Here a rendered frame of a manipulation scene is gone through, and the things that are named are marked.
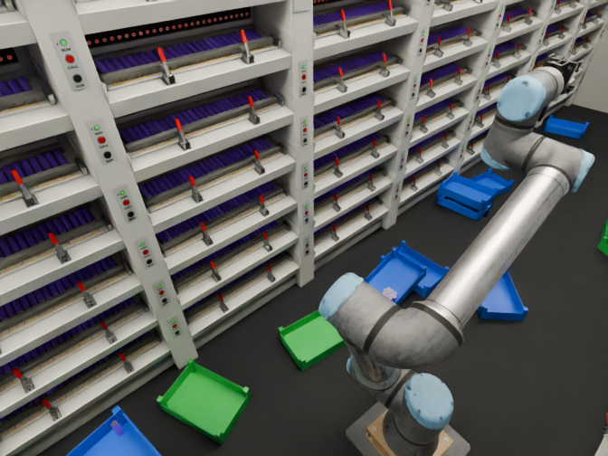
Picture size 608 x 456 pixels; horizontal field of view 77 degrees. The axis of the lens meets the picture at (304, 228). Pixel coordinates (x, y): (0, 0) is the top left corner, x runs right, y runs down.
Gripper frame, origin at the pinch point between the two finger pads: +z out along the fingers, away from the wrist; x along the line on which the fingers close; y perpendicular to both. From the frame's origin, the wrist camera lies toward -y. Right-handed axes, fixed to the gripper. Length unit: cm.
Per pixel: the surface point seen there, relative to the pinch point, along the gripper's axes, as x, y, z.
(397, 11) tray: 75, 1, 27
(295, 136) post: 70, -35, -36
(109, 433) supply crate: 45, -93, -133
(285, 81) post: 76, -16, -36
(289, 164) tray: 69, -46, -38
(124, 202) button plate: 73, -37, -101
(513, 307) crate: -20, -112, 33
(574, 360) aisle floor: -50, -110, 23
